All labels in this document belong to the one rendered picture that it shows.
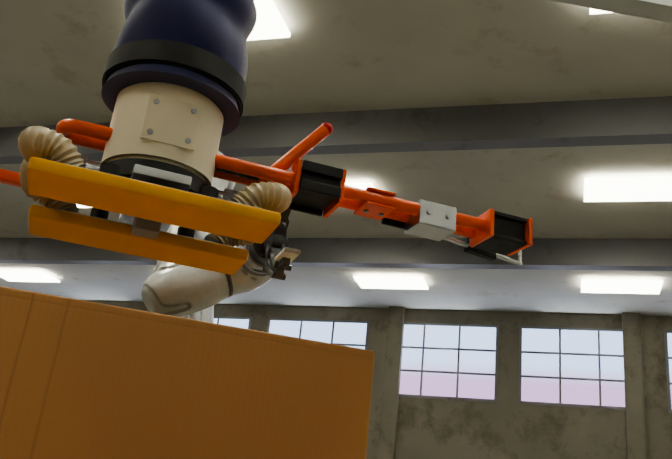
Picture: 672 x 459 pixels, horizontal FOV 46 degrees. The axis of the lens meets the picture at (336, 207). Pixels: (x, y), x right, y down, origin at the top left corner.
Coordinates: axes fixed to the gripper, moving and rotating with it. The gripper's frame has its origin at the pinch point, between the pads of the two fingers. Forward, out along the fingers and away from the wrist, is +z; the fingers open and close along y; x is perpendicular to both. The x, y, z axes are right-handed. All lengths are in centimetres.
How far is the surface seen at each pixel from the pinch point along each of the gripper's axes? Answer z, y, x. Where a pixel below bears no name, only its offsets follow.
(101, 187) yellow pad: 27.8, 13.0, 33.9
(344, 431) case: 33, 40, -1
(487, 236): 17.3, 2.7, -29.5
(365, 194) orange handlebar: 17.1, 0.3, -6.8
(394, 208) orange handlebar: 16.4, 1.2, -12.4
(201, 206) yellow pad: 28.5, 12.9, 20.6
